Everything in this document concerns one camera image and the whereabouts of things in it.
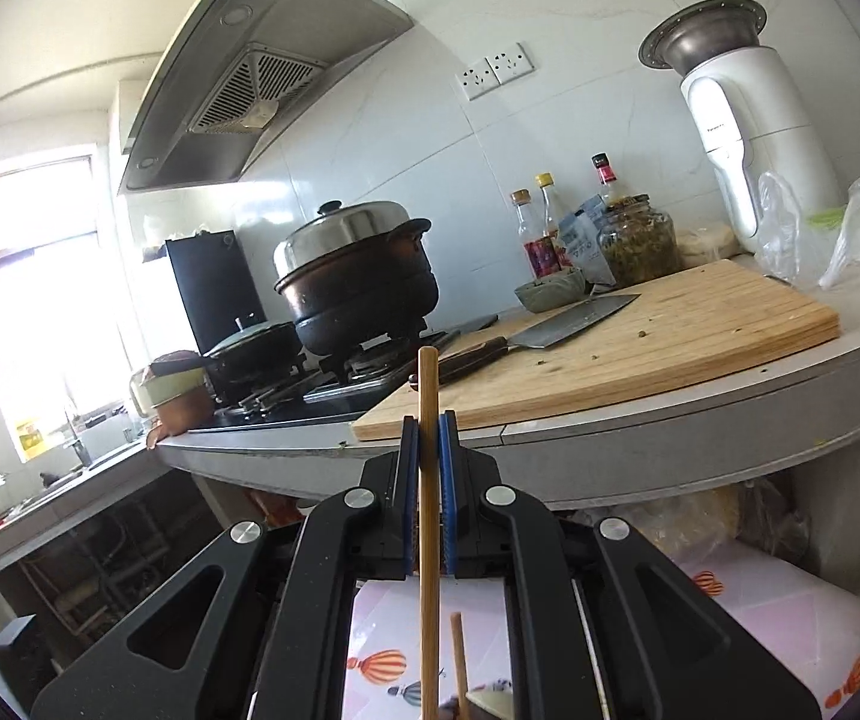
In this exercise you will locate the white kitchen appliance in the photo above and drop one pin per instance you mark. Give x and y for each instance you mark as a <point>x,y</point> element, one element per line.
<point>760,135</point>

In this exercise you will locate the black gas stove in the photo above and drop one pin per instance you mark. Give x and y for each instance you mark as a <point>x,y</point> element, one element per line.
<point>310,390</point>

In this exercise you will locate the black box appliance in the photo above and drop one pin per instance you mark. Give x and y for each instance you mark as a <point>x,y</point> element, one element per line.
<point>212,292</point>

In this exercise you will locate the bright window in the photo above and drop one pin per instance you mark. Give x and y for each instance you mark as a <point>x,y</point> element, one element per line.
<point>39,300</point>

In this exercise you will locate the yellow plastic bag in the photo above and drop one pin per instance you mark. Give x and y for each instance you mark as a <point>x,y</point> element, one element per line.
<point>670,525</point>

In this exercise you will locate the white wall socket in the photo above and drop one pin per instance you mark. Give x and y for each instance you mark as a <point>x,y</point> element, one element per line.
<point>514,64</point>
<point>476,79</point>

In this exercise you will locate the glass pickle jar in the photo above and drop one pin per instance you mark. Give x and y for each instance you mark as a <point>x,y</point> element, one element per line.
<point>640,244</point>

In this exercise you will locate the steel range hood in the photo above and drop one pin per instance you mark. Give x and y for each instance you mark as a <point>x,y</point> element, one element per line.
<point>250,52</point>

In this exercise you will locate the steel faucet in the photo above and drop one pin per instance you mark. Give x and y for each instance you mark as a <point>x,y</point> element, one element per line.
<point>78,435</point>

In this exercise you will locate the yellow cap bottle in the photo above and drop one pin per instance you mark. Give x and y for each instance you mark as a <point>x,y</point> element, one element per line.
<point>547,199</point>

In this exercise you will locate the black pan with lid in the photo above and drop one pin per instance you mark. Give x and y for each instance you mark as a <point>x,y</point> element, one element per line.
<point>257,349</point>

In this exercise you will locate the brown clay pot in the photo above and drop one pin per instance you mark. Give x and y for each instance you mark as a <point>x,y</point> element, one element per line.
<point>175,405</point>

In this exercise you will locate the red cap dark bottle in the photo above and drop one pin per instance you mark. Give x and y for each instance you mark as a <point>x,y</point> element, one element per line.
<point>606,172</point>

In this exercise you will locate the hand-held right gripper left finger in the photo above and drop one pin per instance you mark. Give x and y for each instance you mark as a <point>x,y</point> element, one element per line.
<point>409,510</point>

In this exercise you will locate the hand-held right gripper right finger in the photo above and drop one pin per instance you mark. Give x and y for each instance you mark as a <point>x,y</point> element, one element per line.
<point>451,510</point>

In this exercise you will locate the small grey bowl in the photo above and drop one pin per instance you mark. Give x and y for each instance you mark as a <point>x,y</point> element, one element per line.
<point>550,292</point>

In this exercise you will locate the wooden cutting board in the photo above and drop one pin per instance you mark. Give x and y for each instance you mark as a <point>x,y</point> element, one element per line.
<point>662,330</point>

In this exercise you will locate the steel cleaver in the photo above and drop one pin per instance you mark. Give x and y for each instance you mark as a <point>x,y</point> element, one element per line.
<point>572,319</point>

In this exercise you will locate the blue white packet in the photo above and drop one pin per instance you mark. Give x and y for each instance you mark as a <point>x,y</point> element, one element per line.
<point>580,240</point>

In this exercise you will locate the clear plastic bag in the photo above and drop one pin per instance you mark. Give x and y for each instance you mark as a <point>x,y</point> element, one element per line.
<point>782,232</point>

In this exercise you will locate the black pot with steel lid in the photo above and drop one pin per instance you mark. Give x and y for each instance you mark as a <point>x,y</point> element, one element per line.
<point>355,292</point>

